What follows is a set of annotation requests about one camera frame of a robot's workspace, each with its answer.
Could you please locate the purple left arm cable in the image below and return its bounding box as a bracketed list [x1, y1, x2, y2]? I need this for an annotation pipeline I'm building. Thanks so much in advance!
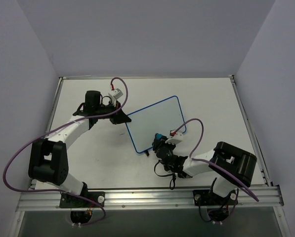
[2, 77, 128, 226]

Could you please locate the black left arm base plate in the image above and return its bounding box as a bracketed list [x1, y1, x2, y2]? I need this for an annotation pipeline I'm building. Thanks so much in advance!
[59, 191, 105, 208]

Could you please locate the blue framed small whiteboard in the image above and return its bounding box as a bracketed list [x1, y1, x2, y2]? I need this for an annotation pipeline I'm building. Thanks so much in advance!
[126, 95, 185, 154]

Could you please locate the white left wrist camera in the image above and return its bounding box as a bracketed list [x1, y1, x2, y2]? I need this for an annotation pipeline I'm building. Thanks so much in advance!
[108, 88, 123, 100]

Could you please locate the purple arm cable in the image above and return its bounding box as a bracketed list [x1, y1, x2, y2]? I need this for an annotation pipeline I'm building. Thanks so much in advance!
[170, 118, 259, 202]
[2, 77, 128, 226]

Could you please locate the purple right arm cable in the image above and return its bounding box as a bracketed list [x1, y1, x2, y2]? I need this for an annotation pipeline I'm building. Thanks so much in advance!
[170, 118, 259, 202]

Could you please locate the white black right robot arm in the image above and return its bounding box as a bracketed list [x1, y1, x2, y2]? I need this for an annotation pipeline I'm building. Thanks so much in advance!
[152, 133, 259, 204]

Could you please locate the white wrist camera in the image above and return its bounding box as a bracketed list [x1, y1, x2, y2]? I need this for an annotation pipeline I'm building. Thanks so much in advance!
[165, 130, 183, 145]
[108, 88, 123, 100]

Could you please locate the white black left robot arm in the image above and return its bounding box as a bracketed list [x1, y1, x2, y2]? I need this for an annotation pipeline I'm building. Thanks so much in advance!
[28, 89, 131, 207]

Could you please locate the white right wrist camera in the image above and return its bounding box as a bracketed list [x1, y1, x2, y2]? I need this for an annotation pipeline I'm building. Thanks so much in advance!
[165, 130, 183, 145]

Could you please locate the aluminium front rail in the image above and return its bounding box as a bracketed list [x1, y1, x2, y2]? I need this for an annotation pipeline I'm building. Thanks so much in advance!
[16, 185, 284, 212]

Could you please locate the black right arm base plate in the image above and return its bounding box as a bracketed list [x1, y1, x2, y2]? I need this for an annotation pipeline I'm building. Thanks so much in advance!
[193, 189, 238, 206]

